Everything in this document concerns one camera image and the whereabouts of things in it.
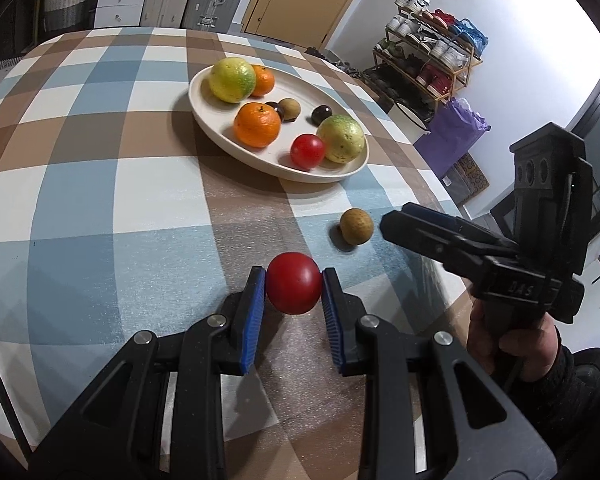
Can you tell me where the brown longan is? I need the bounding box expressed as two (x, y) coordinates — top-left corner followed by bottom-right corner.
(278, 98), (302, 122)
(340, 208), (375, 246)

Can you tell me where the cream round plate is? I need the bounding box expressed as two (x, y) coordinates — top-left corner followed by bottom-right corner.
(188, 62), (370, 184)

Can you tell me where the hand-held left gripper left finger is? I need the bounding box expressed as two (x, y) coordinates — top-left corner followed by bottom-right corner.
(27, 266), (267, 480)

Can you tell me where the patterned doormat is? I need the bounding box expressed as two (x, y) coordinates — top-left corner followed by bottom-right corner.
(442, 152), (491, 206)

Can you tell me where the large orange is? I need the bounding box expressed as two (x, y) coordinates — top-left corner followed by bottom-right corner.
(233, 102), (281, 149)

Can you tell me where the green yellow citrus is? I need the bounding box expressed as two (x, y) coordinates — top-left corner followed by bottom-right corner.
(208, 57), (257, 104)

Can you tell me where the red tomato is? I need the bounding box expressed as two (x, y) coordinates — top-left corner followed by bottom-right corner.
(265, 252), (323, 315)
(290, 133), (327, 171)

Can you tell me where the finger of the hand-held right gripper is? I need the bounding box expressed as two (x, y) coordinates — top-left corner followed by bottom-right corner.
(402, 203), (520, 256)
(380, 210), (496, 281)

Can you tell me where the wooden shoe rack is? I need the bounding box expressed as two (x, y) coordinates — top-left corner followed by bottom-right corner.
(362, 0), (483, 121)

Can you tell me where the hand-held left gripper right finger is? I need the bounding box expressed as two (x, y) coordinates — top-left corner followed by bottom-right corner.
(321, 267), (558, 480)

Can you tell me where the wooden door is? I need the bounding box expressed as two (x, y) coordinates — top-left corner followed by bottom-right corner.
(242, 0), (381, 51)

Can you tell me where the pale green pear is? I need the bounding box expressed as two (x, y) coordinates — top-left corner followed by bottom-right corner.
(316, 114), (366, 164)

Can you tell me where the person's right forearm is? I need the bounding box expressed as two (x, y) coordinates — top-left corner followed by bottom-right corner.
(530, 327), (600, 480)

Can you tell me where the wicker basket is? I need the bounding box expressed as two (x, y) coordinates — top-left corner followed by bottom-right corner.
(42, 0), (91, 33)

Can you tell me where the small orange tangerine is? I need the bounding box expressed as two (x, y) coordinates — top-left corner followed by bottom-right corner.
(249, 65), (276, 98)

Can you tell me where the person's right hand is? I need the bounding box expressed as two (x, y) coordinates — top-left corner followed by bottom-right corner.
(466, 295), (563, 378)

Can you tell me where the purple bag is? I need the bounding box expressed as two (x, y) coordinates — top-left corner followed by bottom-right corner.
(412, 97), (491, 181)

